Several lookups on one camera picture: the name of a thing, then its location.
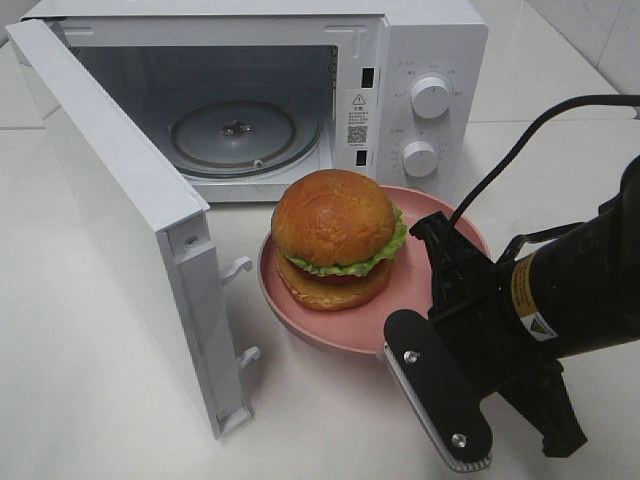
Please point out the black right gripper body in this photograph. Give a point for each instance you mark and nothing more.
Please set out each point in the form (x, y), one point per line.
(493, 357)

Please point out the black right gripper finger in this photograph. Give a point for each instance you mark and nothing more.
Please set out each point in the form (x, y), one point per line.
(459, 268)
(446, 405)

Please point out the pink round plate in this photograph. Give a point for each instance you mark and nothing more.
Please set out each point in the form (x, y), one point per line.
(360, 329)

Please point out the burger with lettuce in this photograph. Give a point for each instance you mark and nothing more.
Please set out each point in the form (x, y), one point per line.
(337, 235)

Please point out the white microwave door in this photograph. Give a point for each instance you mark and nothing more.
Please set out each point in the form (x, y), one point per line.
(149, 223)

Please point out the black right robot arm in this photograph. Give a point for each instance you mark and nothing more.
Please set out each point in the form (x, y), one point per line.
(574, 288)

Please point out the white lower timer knob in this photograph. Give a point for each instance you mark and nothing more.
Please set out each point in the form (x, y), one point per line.
(419, 159)

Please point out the white upper power knob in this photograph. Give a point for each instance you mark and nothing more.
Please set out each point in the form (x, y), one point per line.
(430, 96)

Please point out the glass microwave turntable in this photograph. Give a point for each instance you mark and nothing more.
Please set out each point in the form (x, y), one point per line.
(233, 139)

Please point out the white microwave oven body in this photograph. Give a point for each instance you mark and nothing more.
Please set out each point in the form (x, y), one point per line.
(351, 64)

